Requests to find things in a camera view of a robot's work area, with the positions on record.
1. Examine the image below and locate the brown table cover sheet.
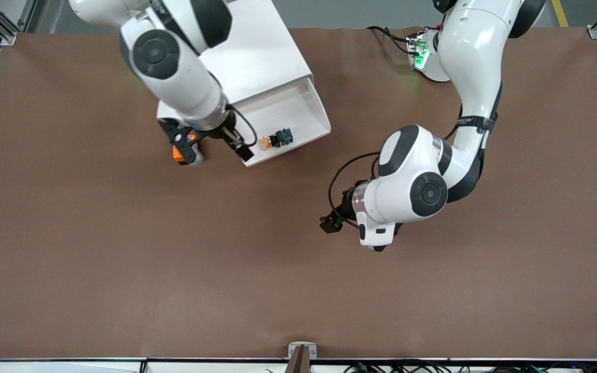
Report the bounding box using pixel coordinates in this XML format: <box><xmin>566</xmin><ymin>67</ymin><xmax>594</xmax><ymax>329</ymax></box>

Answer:
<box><xmin>0</xmin><ymin>26</ymin><xmax>597</xmax><ymax>362</ymax></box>

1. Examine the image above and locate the black cable bundle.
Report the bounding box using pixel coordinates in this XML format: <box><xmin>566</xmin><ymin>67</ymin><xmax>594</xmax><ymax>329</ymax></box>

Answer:
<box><xmin>343</xmin><ymin>360</ymin><xmax>597</xmax><ymax>373</ymax></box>

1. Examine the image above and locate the yellow-capped blue black button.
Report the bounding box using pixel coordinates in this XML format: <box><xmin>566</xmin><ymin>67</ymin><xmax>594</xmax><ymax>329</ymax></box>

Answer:
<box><xmin>261</xmin><ymin>128</ymin><xmax>294</xmax><ymax>151</ymax></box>

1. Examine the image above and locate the black base cable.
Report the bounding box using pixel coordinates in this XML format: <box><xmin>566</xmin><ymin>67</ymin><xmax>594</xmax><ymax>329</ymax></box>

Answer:
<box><xmin>366</xmin><ymin>26</ymin><xmax>416</xmax><ymax>55</ymax></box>

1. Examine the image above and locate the orange box with hole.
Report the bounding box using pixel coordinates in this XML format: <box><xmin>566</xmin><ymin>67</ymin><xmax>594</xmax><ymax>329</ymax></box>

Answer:
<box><xmin>173</xmin><ymin>134</ymin><xmax>198</xmax><ymax>166</ymax></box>

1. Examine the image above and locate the grey metal table bracket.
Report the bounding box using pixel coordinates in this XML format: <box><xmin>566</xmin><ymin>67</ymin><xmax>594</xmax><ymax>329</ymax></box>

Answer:
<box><xmin>288</xmin><ymin>342</ymin><xmax>317</xmax><ymax>359</ymax></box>

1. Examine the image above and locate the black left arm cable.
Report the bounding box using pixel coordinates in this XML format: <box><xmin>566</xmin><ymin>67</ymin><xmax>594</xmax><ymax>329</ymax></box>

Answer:
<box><xmin>328</xmin><ymin>152</ymin><xmax>382</xmax><ymax>229</ymax></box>

